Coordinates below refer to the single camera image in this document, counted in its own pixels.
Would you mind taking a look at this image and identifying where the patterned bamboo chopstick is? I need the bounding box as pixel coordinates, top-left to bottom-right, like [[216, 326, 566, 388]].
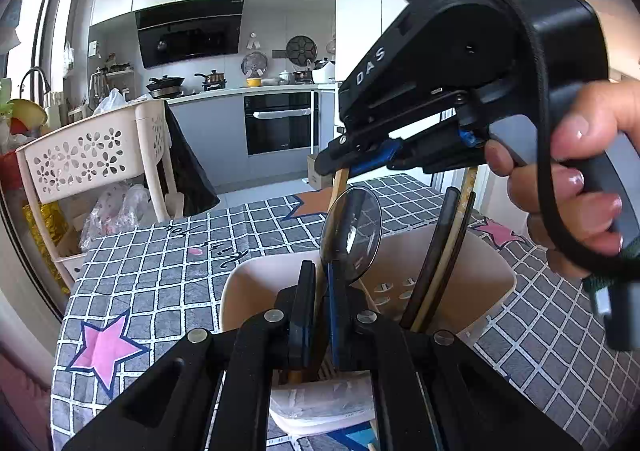
[[423, 166, 477, 329]]

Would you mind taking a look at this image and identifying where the black range hood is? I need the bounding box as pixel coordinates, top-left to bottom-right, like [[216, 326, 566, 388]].
[[134, 0, 245, 69]]

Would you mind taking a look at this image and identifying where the black bag on cart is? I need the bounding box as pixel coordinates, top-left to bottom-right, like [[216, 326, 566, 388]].
[[164, 104, 220, 216]]

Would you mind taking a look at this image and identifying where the black wok on stove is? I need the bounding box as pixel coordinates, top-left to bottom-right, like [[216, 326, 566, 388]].
[[146, 75, 184, 99]]

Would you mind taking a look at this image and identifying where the black translucent spoon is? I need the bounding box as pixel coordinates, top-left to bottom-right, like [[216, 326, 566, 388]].
[[410, 192, 475, 333], [320, 187, 383, 285]]

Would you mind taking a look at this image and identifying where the black built-in oven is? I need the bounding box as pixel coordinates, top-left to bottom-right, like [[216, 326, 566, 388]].
[[244, 92, 319, 156]]

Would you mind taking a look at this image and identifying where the kitchen faucet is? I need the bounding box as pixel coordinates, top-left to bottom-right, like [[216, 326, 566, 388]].
[[18, 67, 51, 104]]

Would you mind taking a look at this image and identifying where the checkered grey tablecloth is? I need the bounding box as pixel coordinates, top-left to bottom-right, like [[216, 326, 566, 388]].
[[50, 196, 639, 450]]

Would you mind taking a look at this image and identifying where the person's right hand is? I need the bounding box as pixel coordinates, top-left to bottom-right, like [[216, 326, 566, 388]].
[[482, 80, 640, 280]]

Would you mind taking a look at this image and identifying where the cardboard box on floor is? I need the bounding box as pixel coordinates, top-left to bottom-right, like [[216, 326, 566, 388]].
[[307, 154, 333, 190]]

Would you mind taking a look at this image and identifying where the pink box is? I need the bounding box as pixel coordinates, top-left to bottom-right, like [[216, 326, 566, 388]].
[[0, 339, 54, 451]]

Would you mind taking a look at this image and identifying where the black utensil handle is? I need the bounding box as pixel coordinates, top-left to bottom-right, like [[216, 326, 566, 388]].
[[399, 187, 460, 330]]

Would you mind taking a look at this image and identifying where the hanging black round pan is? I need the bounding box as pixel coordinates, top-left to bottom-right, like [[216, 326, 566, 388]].
[[285, 35, 318, 67]]

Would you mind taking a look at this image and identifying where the small pot on stove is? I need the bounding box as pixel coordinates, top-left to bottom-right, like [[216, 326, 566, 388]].
[[195, 70, 227, 92]]

